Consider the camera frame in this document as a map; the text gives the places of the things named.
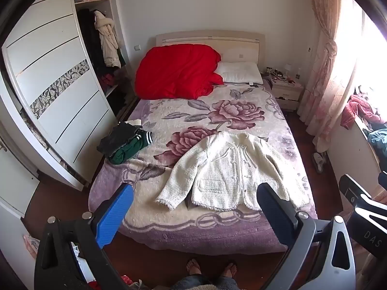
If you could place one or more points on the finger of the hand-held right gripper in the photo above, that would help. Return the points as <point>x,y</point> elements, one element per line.
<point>383,178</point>
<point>352,187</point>

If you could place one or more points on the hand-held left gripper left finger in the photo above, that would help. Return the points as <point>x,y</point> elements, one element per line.
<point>116,211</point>

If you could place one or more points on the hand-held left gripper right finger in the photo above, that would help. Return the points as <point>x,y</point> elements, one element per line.
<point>273,214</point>

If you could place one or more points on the white tweed jacket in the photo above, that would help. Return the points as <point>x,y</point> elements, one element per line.
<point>229,172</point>

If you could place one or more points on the red crumpled clothes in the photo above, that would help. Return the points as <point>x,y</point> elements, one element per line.
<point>108,80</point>

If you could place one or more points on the dark hanging clothes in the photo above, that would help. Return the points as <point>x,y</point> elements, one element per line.
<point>90,39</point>

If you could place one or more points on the teal crumpled garment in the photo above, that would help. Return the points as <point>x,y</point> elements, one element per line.
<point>378,142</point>

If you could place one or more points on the white slipper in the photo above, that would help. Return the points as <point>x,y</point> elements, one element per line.
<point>319,161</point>

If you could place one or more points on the green striped-cuff garment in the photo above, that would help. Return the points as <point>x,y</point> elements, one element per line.
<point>130,149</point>

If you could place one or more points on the dark grey folded garment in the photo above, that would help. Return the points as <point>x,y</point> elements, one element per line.
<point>119,139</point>

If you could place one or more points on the pink crumpled garment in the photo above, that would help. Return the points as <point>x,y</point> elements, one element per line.
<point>356,110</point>

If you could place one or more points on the pink cloth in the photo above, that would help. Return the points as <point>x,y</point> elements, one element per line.
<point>31,244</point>

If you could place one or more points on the person's left foot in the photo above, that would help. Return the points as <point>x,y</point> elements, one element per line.
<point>193,266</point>

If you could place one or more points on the person's grey trouser legs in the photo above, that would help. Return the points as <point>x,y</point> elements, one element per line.
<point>205,282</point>

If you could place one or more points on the floral purple blanket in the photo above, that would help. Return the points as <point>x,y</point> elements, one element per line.
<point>169,127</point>

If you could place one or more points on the white nightstand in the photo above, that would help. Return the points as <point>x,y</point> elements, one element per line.
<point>285,92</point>

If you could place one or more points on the pink patterned curtain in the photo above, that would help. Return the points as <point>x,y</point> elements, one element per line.
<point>325,66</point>

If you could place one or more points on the small white table lamp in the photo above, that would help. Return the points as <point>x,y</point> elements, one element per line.
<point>287,68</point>

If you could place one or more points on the white sliding-door wardrobe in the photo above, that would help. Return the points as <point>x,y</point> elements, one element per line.
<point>57,81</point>

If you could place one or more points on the white pillow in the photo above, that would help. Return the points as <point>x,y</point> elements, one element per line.
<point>240,72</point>

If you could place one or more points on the red quilt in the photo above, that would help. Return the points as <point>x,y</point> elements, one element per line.
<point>178,69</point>

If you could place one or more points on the beige hanging coat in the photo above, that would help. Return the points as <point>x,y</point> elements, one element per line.
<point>108,42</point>

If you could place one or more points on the beige bed headboard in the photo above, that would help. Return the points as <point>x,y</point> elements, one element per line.
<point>229,45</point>

